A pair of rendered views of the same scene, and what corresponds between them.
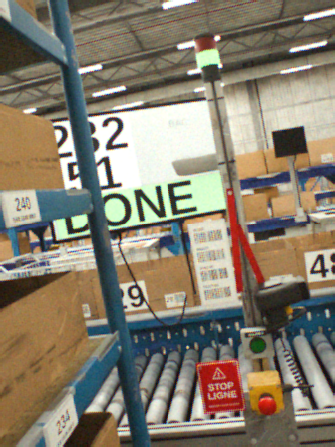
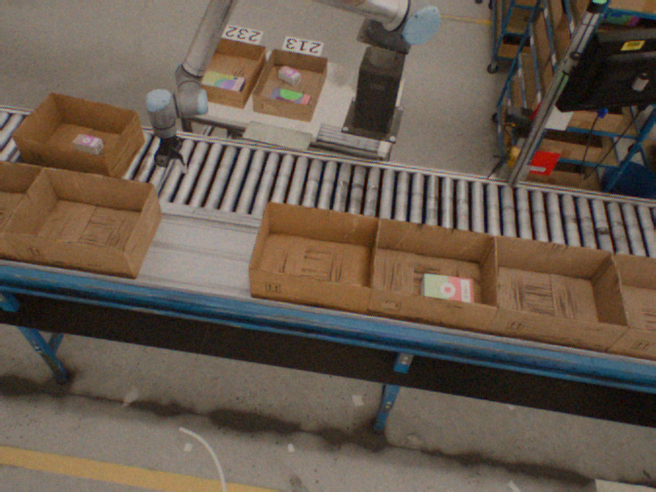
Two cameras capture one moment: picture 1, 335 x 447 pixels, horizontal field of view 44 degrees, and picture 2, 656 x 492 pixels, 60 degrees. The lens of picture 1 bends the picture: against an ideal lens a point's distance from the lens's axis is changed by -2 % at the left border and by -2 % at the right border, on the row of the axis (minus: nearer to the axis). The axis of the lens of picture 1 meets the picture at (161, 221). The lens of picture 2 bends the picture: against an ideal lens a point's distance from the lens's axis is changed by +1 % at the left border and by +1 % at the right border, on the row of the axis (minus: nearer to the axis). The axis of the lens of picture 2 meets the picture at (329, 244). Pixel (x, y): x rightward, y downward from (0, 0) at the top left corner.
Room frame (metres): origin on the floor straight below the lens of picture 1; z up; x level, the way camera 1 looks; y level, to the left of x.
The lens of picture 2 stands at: (2.66, -1.15, 2.49)
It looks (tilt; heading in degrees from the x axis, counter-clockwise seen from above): 52 degrees down; 173
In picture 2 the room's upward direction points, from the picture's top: 6 degrees clockwise
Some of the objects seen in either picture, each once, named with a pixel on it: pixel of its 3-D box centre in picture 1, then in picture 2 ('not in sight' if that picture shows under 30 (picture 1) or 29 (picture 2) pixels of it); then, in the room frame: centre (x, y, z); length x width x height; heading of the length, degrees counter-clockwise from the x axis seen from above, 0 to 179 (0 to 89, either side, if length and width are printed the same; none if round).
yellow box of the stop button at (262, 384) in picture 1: (282, 392); (509, 155); (0.91, -0.20, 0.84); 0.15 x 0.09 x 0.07; 80
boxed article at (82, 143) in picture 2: not in sight; (88, 143); (0.83, -2.01, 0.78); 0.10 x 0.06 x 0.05; 74
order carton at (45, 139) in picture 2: not in sight; (82, 139); (0.86, -2.01, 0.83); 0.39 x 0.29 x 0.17; 74
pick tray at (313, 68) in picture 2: not in sight; (291, 84); (0.40, -1.15, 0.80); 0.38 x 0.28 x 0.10; 166
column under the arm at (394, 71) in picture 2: not in sight; (378, 92); (0.59, -0.75, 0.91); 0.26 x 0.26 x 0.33; 75
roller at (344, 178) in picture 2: not in sight; (339, 206); (1.12, -0.94, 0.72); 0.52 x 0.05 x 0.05; 170
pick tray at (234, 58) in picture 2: not in sight; (227, 71); (0.32, -1.46, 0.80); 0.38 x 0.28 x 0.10; 165
